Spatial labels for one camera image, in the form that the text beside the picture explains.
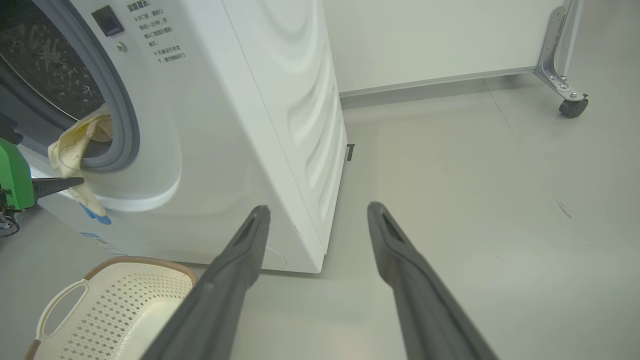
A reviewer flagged cream perforated laundry basket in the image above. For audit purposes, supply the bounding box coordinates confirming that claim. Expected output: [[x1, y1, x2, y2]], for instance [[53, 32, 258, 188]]
[[25, 256, 201, 360]]

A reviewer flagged white washing machine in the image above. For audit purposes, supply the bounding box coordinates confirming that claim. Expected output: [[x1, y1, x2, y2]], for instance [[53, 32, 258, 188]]
[[0, 0, 350, 275]]

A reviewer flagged white wheeled partition panel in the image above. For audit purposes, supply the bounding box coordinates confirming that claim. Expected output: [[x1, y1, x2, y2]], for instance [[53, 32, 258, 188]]
[[322, 0, 590, 120]]

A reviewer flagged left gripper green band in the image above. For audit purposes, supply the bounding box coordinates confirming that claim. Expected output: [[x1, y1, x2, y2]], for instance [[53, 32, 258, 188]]
[[0, 137, 85, 213]]

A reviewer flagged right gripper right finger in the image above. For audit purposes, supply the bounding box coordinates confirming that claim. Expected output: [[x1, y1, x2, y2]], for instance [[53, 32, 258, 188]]
[[366, 201, 501, 360]]

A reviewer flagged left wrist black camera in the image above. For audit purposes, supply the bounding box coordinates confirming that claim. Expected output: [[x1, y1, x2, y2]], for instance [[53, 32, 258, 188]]
[[0, 112, 24, 146]]

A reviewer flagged blue white energy label sticker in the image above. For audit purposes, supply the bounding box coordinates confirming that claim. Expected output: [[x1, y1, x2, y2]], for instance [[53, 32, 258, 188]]
[[79, 230, 127, 257]]

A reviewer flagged cream bear print garment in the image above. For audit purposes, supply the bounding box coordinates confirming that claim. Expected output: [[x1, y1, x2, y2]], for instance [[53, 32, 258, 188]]
[[47, 103, 114, 226]]

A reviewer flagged thin black left gripper cable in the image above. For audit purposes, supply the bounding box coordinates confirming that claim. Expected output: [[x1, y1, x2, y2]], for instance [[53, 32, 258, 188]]
[[0, 210, 21, 239]]

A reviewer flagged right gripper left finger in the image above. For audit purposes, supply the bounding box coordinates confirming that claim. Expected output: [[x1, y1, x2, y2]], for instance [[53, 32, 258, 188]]
[[141, 205, 272, 360]]

